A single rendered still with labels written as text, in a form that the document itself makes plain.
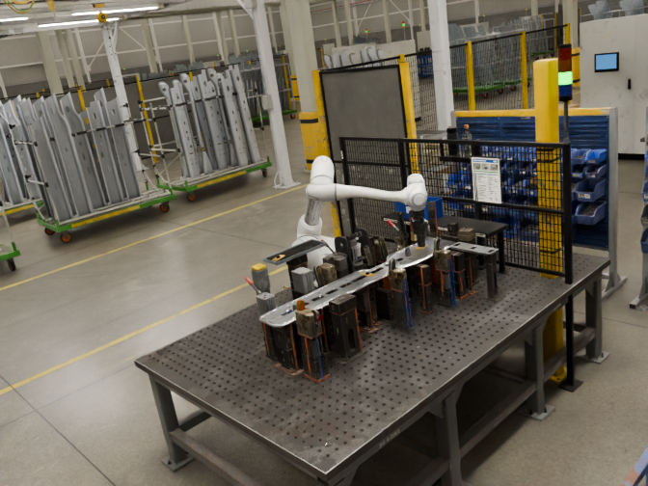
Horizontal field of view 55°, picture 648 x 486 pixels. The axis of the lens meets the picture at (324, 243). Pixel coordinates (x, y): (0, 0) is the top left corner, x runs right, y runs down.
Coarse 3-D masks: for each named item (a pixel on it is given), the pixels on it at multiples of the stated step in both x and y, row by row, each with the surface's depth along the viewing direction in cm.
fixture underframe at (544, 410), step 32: (544, 320) 359; (576, 320) 422; (576, 352) 392; (608, 352) 419; (160, 384) 354; (160, 416) 362; (192, 416) 376; (416, 416) 280; (448, 416) 299; (544, 416) 363; (192, 448) 345; (416, 448) 325; (448, 448) 304; (320, 480) 252; (416, 480) 295; (448, 480) 312
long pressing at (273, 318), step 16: (432, 240) 386; (448, 240) 383; (400, 256) 366; (416, 256) 363; (384, 272) 347; (320, 288) 336; (336, 288) 334; (352, 288) 331; (288, 304) 323; (320, 304) 317; (272, 320) 306; (288, 320) 304
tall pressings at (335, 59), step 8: (368, 48) 1341; (328, 56) 1324; (336, 56) 1306; (344, 56) 1325; (352, 56) 1340; (368, 56) 1345; (328, 64) 1326; (336, 64) 1307; (344, 64) 1326; (352, 64) 1347; (376, 64) 1389
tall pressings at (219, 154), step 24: (216, 72) 1143; (168, 96) 1073; (192, 96) 1079; (240, 96) 1119; (216, 120) 1112; (240, 120) 1148; (192, 144) 1079; (216, 144) 1114; (240, 144) 1122; (192, 168) 1082; (216, 168) 1145
